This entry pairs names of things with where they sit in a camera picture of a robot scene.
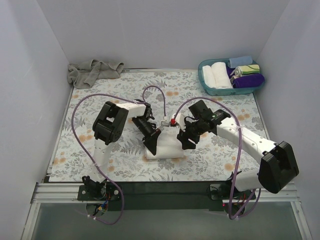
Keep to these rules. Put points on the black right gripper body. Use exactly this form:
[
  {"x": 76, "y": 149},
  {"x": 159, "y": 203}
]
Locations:
[{"x": 188, "y": 133}]

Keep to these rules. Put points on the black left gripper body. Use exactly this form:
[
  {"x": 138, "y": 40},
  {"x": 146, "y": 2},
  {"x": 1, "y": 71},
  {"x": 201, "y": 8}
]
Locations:
[{"x": 152, "y": 136}]

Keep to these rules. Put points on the white towel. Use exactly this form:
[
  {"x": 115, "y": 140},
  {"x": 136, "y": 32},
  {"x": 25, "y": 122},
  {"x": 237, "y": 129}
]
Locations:
[
  {"x": 168, "y": 146},
  {"x": 222, "y": 80},
  {"x": 208, "y": 77}
]

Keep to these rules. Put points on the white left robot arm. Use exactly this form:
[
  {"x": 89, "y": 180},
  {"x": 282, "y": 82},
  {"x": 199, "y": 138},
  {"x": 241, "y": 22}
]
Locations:
[{"x": 108, "y": 128}]

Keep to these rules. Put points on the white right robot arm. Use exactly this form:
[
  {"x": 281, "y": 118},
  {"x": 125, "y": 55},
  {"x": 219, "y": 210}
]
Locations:
[{"x": 277, "y": 161}]

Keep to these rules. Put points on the floral patterned table mat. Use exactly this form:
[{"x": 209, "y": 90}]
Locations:
[{"x": 213, "y": 159}]

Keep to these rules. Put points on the teal plastic basket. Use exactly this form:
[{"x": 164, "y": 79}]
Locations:
[{"x": 222, "y": 92}]

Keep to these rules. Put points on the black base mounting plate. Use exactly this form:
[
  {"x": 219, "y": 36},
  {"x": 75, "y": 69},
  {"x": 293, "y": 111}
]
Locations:
[{"x": 163, "y": 195}]

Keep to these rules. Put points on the rolled green striped towel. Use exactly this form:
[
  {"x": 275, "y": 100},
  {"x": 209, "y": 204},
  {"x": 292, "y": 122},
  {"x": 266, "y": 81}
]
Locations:
[{"x": 239, "y": 71}]

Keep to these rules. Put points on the rolled light blue towel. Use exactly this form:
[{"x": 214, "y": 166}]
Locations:
[{"x": 239, "y": 61}]

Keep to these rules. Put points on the rolled purple towel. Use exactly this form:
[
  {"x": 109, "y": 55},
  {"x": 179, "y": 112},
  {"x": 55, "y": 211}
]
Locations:
[{"x": 245, "y": 81}]

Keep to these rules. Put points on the crumpled grey towel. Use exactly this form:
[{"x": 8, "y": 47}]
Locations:
[{"x": 85, "y": 74}]

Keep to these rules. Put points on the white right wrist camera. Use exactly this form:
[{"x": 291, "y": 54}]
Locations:
[{"x": 178, "y": 119}]

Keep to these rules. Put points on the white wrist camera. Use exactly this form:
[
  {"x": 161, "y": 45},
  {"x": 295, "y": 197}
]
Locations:
[
  {"x": 165, "y": 122},
  {"x": 178, "y": 119}
]

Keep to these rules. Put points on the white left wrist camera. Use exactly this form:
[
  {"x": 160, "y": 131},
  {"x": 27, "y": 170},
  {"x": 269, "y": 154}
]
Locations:
[{"x": 165, "y": 122}]

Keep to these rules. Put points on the aluminium frame rail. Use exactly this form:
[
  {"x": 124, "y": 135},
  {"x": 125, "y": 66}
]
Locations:
[{"x": 161, "y": 211}]

